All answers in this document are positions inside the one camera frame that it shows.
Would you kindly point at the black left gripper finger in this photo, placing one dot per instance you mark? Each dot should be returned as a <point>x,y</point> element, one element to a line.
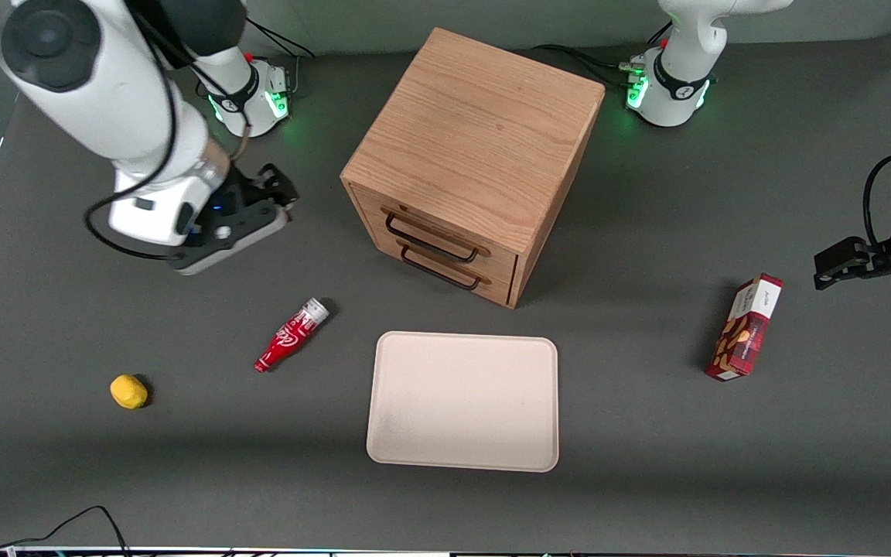
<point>832,280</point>
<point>844,251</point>

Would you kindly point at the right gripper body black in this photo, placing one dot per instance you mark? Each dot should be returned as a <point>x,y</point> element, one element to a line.
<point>248,189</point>

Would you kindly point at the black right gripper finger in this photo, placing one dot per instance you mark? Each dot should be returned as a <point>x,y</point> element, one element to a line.
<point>275,176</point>
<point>289,198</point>

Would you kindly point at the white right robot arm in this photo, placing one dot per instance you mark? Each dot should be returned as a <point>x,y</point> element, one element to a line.
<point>105,100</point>

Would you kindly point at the oak wooden drawer cabinet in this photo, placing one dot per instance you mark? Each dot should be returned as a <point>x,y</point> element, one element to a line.
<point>484,131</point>

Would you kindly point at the red snack box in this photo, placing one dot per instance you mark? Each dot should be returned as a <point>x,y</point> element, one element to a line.
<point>747,329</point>

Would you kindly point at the red cola bottle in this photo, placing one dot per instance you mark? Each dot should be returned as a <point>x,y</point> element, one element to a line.
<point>291,336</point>

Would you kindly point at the small yellow round object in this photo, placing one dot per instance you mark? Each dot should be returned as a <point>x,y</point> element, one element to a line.
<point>128,391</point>

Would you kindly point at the beige rectangular tray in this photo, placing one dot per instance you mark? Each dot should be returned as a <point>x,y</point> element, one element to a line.
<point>461,402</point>

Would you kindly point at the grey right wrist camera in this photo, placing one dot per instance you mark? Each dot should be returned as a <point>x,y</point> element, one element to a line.
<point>217,251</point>

